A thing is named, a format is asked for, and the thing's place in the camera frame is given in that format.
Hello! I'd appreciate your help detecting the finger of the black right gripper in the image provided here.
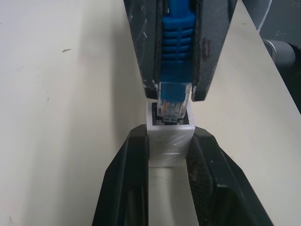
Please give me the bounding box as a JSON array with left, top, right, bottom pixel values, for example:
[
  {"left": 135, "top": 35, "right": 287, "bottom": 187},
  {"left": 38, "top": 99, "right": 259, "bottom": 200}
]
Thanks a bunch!
[
  {"left": 123, "top": 0, "right": 169, "bottom": 99},
  {"left": 188, "top": 0, "right": 238, "bottom": 102}
]

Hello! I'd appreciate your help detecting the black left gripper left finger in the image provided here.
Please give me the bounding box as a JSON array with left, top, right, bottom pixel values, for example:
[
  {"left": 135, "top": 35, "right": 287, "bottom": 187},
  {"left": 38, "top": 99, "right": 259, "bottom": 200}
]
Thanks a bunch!
[{"left": 91, "top": 124, "right": 151, "bottom": 226}]

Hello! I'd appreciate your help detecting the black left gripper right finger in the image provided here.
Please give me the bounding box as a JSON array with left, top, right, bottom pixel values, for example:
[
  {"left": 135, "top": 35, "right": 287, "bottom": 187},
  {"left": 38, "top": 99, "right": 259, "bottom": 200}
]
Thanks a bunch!
[{"left": 185, "top": 127, "right": 275, "bottom": 226}]

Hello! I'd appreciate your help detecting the blue Ethernet cable with plug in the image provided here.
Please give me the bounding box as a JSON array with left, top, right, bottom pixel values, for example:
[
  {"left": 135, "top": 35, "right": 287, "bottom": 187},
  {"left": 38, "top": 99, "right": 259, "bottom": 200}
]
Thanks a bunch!
[{"left": 157, "top": 0, "right": 197, "bottom": 123}]

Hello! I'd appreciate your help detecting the white Ethernet coupler block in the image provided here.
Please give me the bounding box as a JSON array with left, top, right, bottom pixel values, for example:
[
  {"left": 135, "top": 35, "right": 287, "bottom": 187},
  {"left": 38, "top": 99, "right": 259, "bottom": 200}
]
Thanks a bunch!
[{"left": 145, "top": 101, "right": 196, "bottom": 168}]

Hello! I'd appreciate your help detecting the silver metal tube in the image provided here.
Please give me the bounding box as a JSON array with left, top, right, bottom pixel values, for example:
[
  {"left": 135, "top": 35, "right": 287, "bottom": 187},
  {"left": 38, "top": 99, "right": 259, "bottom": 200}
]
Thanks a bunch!
[{"left": 262, "top": 39, "right": 298, "bottom": 67}]

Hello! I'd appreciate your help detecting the thin white cable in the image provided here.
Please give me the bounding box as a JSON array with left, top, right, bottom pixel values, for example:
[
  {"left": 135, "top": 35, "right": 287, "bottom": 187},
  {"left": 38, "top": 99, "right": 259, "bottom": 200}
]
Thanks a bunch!
[{"left": 256, "top": 0, "right": 272, "bottom": 32}]

